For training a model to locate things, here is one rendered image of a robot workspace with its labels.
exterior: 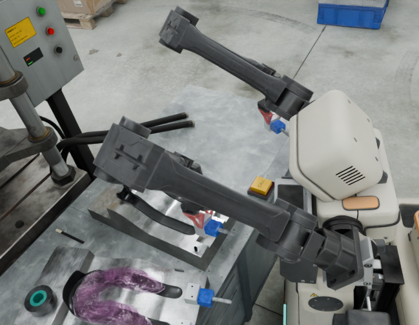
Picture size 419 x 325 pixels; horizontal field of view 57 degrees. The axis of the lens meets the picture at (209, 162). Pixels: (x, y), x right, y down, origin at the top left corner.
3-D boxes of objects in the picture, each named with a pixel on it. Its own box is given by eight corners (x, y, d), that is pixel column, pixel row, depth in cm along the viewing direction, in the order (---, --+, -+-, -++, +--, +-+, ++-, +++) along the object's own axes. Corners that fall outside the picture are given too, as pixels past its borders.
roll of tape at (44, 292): (26, 300, 112) (20, 295, 110) (52, 285, 115) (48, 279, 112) (33, 322, 107) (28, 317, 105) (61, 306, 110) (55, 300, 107)
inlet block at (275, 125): (296, 138, 146) (296, 128, 142) (286, 145, 145) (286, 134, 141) (273, 122, 154) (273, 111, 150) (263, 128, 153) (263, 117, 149)
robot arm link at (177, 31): (152, 42, 96) (172, 5, 93) (156, 38, 109) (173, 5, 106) (297, 126, 107) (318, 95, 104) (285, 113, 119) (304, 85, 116)
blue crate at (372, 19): (387, 11, 390) (391, -10, 375) (378, 31, 366) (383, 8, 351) (327, 6, 415) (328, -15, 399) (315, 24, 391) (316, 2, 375)
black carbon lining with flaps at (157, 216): (216, 207, 133) (213, 189, 126) (192, 243, 124) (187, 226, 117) (138, 177, 148) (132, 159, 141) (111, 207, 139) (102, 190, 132)
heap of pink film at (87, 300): (167, 279, 117) (162, 266, 111) (148, 338, 105) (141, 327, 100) (91, 267, 123) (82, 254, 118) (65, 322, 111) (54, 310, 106)
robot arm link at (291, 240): (319, 264, 76) (332, 240, 76) (277, 245, 73) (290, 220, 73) (297, 249, 85) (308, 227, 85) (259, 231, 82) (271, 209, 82)
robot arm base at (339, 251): (365, 277, 73) (357, 225, 81) (332, 262, 71) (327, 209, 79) (332, 291, 79) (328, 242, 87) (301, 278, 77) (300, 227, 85)
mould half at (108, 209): (241, 212, 138) (239, 187, 129) (204, 271, 124) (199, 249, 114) (134, 171, 160) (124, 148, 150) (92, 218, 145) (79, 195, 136)
